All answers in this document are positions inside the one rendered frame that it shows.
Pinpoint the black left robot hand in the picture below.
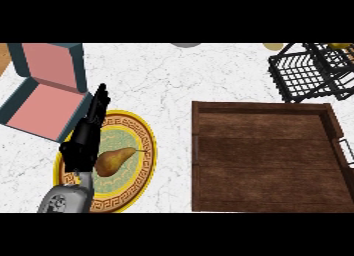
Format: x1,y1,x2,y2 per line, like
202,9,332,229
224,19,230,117
57,82,112,174

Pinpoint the brown wooden tray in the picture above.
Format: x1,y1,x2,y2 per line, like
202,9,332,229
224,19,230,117
190,100,354,214

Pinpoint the yellow lemon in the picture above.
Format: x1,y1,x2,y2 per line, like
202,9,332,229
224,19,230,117
328,42,354,50

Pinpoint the brown pear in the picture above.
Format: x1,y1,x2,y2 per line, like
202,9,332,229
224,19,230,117
93,146,139,178

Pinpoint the yellow patterned round plate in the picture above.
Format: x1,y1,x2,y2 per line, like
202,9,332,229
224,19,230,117
52,109,159,214

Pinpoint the open pink and teal box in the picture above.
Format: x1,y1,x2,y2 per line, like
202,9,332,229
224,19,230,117
0,42,94,144

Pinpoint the grey round object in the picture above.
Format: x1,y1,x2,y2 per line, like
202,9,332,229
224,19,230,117
170,42,202,49

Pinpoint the pale yellow round object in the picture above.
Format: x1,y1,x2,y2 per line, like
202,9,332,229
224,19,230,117
261,42,285,52

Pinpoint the black wire tiered basket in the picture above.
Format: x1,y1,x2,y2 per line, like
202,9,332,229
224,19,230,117
267,42,354,104

